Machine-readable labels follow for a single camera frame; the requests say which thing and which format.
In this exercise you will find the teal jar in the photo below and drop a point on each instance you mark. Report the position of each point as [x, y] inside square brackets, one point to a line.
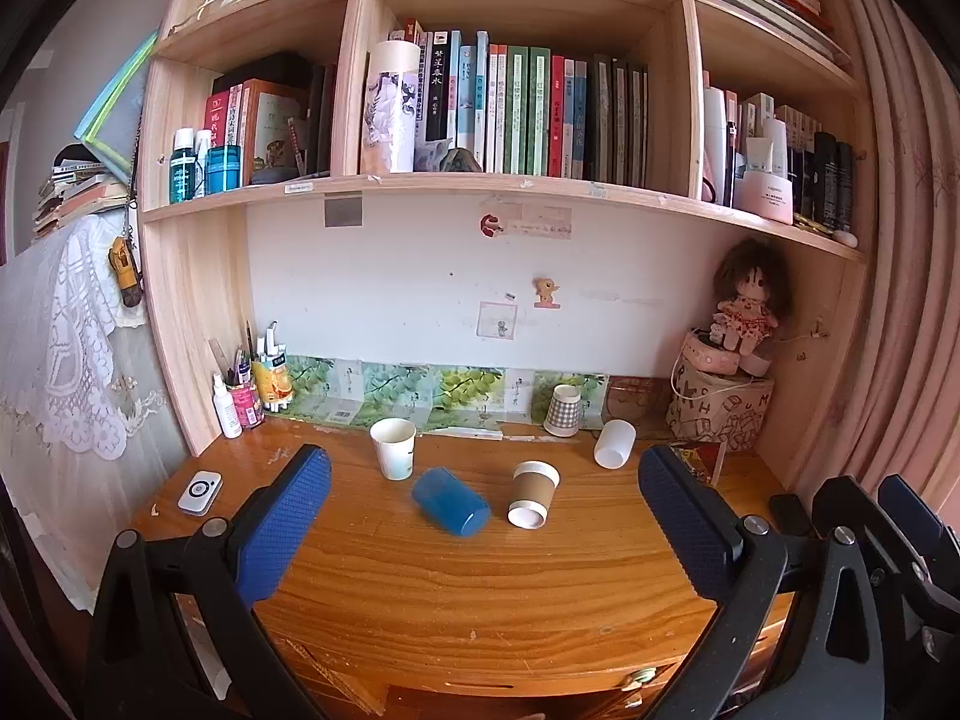
[223, 169]

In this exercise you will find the leaf print paper strip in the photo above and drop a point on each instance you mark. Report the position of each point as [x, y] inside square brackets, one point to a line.
[450, 390]

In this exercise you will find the white paper cup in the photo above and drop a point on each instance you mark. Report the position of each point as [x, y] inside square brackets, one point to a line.
[394, 450]

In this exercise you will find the blue plastic cup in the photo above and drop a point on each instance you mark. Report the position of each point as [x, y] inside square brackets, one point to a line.
[450, 501]

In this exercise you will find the red booklet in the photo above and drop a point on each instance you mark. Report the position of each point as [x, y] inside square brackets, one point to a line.
[701, 459]

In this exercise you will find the white spray bottle teal liquid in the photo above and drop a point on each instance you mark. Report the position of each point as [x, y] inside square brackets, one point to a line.
[201, 161]

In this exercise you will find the pink white cosmetic bottle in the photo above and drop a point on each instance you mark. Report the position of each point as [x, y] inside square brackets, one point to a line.
[765, 195]

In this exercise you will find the white floral paper roll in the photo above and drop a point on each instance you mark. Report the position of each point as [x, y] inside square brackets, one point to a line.
[390, 109]

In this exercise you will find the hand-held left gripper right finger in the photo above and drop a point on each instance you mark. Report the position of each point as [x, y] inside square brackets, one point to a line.
[690, 525]

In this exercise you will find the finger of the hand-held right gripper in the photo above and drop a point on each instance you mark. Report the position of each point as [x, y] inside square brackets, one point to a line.
[844, 502]
[911, 517]

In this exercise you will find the teal bottle white cap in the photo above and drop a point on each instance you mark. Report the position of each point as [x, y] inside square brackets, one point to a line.
[182, 169]

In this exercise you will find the row of cosmetic boxes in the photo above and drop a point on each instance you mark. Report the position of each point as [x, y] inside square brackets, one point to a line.
[780, 146]

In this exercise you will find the grey stone ornament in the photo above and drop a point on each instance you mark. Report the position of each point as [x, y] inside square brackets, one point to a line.
[457, 160]

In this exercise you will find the pile of books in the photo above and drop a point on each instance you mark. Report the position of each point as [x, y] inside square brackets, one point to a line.
[75, 191]

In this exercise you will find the checkered paper cup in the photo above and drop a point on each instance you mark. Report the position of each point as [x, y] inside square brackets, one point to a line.
[562, 410]

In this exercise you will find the square picture wall sticker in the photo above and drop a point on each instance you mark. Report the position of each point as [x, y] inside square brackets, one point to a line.
[497, 321]

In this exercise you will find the letter print fabric bag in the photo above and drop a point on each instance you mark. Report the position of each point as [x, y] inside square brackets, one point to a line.
[720, 406]

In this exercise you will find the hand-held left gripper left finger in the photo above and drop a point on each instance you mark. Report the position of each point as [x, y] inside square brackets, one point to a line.
[285, 525]

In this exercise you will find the yellow can with pens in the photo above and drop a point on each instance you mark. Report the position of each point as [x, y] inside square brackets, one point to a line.
[271, 382]

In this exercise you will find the brown sleeve paper coffee cup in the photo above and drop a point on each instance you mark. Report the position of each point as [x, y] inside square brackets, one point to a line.
[532, 495]

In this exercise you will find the red round wall sticker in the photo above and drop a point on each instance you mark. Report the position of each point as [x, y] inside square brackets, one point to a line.
[491, 223]

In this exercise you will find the wooden bookshelf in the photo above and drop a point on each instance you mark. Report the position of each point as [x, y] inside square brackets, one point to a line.
[525, 202]

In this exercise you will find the translucent white plastic cup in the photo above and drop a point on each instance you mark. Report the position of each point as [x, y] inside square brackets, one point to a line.
[615, 442]

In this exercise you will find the white lace cloth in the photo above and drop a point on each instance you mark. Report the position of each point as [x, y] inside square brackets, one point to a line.
[75, 360]

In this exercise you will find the small white electronic device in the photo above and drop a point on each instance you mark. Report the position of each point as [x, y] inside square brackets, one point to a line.
[200, 493]

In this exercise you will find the pink curtain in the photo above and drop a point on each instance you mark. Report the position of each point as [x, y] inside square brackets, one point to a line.
[907, 225]

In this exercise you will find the green framed board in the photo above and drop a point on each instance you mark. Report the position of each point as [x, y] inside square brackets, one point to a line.
[116, 101]

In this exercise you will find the brown haired rag doll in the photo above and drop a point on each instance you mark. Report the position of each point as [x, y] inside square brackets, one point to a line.
[750, 300]

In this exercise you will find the yellow duck wall sticker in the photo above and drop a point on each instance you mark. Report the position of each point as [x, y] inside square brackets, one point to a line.
[547, 292]

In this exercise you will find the pink pen holder with pens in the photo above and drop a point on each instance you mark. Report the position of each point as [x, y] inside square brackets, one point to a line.
[246, 399]

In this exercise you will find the yellow hanging toy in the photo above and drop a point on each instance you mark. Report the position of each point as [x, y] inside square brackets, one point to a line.
[126, 270]

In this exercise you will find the pink round box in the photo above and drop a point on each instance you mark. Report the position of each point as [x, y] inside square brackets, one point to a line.
[712, 352]

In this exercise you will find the red and dark book group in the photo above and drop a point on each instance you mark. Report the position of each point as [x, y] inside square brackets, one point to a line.
[262, 124]

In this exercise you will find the row of upright books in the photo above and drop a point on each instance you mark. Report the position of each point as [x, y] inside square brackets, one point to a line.
[540, 116]

